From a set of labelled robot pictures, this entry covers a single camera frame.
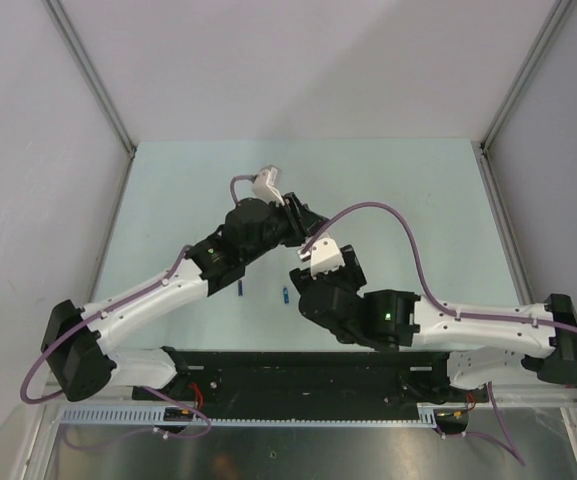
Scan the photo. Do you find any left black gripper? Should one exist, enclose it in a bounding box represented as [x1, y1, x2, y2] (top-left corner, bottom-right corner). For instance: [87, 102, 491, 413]
[241, 192, 330, 265]

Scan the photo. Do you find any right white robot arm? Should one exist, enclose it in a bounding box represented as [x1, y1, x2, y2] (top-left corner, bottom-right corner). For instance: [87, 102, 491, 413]
[289, 240, 577, 401]

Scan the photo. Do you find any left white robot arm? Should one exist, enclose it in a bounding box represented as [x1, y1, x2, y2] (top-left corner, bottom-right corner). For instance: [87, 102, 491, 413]
[41, 193, 327, 402]

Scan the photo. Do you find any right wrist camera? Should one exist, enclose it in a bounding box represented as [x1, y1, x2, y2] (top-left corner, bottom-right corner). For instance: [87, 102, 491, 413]
[299, 237, 345, 278]

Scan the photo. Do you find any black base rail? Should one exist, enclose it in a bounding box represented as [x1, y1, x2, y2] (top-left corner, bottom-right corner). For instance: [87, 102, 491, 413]
[132, 349, 488, 420]

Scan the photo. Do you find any right aluminium frame post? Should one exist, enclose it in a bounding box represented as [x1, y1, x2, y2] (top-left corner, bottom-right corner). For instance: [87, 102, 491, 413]
[477, 0, 577, 156]

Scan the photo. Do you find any aluminium frame post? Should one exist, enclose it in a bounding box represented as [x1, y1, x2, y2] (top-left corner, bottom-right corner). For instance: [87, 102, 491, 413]
[42, 0, 137, 156]
[477, 0, 577, 156]

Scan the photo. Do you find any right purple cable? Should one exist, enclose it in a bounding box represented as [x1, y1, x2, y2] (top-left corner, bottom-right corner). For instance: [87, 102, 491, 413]
[301, 201, 577, 466]

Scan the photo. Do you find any purple cable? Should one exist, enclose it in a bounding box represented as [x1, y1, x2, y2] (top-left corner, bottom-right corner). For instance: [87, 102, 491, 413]
[20, 174, 259, 405]
[301, 201, 577, 466]

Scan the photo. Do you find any left aluminium frame post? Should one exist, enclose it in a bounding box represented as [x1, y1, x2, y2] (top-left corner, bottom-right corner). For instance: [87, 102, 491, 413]
[42, 0, 137, 156]

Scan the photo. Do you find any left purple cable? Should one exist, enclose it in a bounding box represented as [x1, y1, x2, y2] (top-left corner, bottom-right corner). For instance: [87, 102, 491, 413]
[20, 174, 259, 405]

